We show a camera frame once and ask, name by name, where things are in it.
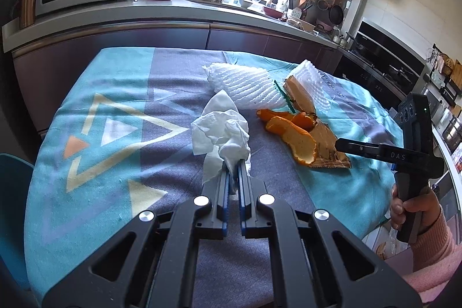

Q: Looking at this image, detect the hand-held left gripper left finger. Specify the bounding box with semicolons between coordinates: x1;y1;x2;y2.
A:
41;162;232;308

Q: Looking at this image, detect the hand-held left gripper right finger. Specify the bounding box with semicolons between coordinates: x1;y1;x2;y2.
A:
236;162;423;308

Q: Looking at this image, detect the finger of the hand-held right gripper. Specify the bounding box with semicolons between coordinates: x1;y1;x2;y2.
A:
336;137;381;160

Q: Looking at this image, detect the green-edged snack wrapper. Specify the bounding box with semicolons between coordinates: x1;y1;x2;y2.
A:
308;120;351;170
272;75;317;115

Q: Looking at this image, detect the large orange peel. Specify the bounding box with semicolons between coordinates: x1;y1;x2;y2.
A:
266;116;319;165

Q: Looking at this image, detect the white tissue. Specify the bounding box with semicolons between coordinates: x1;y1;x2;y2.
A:
191;90;251;186

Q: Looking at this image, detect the blue plastic bin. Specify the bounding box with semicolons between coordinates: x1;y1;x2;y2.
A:
0;153;34;290

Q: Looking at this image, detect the person's right forearm pink sleeve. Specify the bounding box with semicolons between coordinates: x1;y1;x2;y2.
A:
402;210;462;304

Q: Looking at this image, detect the person's right hand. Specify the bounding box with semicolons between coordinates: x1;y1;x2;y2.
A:
390;184;443;234

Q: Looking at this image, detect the small orange peel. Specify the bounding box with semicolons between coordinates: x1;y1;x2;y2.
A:
256;108;294;123
292;112;317;130

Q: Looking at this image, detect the white foam fruit net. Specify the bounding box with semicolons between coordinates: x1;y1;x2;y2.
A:
202;62;289;111
287;59;334;110

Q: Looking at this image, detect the black built-in oven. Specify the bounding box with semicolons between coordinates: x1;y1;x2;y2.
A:
334;19;426;114

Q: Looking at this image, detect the teal and purple printed tablecloth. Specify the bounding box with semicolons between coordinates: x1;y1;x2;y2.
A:
23;47;404;308

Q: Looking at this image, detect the black frying pan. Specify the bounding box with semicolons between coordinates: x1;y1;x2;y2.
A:
328;4;344;25

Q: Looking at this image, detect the red dish bowl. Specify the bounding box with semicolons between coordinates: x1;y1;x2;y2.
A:
263;5;287;18

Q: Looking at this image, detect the dark kitchen base cabinet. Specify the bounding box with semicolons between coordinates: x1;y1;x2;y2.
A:
2;0;343;135

